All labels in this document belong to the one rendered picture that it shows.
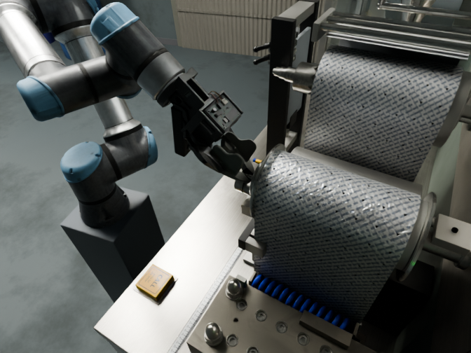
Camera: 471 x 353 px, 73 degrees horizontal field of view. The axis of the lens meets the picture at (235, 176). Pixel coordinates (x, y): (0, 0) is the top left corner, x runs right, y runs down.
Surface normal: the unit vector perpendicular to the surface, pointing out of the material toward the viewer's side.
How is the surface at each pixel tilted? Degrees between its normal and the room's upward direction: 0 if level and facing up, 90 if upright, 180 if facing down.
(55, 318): 0
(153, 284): 0
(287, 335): 0
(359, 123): 92
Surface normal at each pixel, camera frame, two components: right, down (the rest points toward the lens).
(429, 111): -0.48, 0.29
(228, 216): -0.04, -0.72
